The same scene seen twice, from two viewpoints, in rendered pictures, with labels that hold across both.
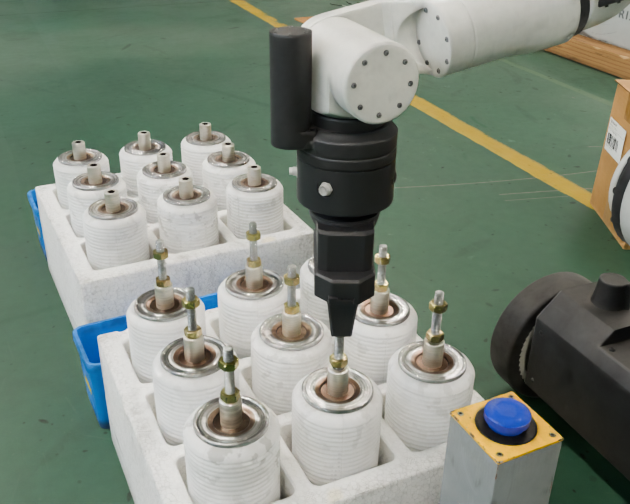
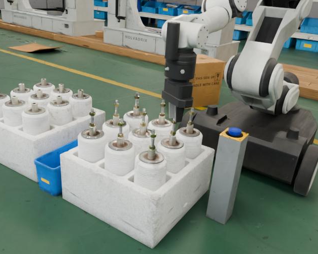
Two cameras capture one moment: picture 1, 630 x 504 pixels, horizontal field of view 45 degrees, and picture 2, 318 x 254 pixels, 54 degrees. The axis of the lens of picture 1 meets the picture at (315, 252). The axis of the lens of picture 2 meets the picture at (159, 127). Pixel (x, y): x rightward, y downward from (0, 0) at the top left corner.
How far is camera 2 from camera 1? 0.51 m
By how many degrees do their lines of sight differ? 29
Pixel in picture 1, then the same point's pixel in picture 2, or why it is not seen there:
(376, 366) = not seen: hidden behind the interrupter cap
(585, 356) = (212, 129)
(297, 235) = (100, 113)
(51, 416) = (30, 198)
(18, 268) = not seen: outside the picture
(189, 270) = (68, 130)
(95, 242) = (32, 124)
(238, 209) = (78, 106)
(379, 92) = (202, 39)
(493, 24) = (214, 21)
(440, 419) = (197, 147)
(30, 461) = (35, 214)
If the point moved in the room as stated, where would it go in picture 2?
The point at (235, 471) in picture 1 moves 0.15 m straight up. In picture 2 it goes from (161, 170) to (165, 122)
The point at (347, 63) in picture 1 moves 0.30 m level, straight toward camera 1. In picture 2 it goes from (196, 30) to (289, 53)
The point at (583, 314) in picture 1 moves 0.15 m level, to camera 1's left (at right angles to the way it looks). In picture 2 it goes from (207, 117) to (178, 122)
